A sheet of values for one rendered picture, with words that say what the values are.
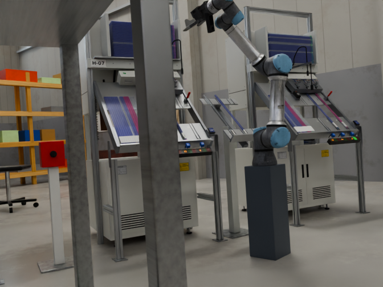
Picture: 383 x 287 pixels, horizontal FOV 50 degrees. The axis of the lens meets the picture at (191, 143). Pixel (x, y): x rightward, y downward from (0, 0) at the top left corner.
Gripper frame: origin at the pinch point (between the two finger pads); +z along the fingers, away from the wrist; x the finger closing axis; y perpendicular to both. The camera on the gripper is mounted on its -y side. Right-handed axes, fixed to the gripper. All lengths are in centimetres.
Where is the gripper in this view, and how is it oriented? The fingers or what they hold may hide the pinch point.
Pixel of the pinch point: (190, 29)
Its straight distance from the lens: 254.5
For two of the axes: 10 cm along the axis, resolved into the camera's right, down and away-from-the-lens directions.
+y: -5.2, -8.5, -0.9
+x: -5.7, 4.2, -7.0
